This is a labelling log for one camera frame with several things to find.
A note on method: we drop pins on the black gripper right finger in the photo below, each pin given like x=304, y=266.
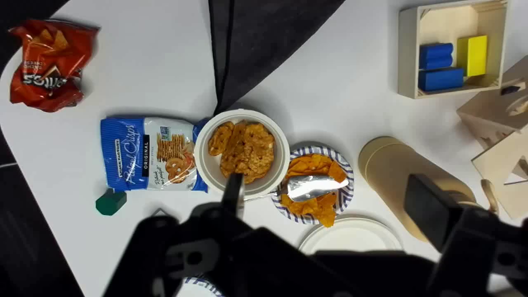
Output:
x=472, y=242

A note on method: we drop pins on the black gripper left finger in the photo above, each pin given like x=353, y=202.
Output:
x=162, y=253

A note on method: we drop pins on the black towel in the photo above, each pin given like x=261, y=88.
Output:
x=251, y=39

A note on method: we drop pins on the white bowl of chips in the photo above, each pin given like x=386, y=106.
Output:
x=244, y=143

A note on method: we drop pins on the green bottle cap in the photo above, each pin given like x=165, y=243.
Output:
x=110, y=202

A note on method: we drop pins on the blue white snack bag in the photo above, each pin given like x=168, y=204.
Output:
x=150, y=154

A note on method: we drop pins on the blue patterned plate with chips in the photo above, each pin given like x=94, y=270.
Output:
x=317, y=187

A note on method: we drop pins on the wooden shape sorter box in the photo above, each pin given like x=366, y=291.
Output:
x=498, y=121

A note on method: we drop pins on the white paper plate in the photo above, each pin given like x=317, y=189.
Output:
x=351, y=233

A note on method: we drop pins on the blue block lower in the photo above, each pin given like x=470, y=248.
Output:
x=440, y=80

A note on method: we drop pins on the blue block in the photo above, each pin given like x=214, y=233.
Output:
x=436, y=57
x=440, y=80

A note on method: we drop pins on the yellow block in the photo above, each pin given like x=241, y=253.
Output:
x=472, y=55

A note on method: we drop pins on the blue block upper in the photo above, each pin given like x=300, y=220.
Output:
x=436, y=57

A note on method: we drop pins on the wooden tray box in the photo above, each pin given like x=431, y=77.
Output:
x=447, y=22

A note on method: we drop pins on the red chips bag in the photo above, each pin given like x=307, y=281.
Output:
x=53, y=57

